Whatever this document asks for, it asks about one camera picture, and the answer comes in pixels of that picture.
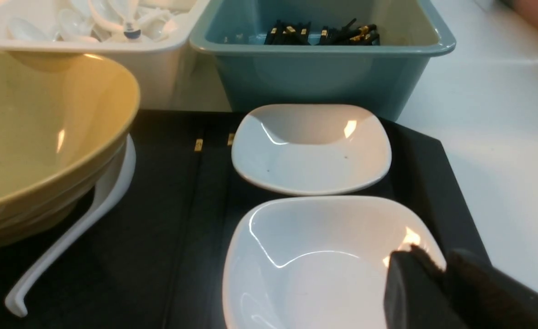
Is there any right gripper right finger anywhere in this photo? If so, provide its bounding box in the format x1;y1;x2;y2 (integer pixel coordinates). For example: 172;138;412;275
443;249;538;329

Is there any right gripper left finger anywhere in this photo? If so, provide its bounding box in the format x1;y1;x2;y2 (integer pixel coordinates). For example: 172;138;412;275
384;245;466;329

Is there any white square dish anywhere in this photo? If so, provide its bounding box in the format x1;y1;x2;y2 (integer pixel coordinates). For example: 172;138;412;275
222;196;446;329
231;104;392;196

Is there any white soup spoon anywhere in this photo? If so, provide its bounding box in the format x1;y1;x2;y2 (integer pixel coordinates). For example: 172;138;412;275
4;134;136;317

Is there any yellow noodle bowl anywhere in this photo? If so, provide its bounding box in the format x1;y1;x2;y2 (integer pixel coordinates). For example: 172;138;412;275
0;52;140;247

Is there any teal chopstick bin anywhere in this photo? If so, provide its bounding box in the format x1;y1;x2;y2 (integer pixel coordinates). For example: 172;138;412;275
190;0;456;121

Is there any black serving tray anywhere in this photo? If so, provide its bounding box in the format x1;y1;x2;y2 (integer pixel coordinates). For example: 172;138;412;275
0;110;490;329

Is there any pile of black chopsticks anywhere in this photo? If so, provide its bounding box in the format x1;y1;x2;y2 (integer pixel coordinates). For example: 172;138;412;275
257;17;380;47

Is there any white spoon bin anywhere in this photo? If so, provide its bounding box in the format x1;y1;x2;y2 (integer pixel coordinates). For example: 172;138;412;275
0;0;208;110

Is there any pile of white spoons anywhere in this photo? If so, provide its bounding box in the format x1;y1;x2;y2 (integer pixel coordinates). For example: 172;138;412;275
6;0;188;43

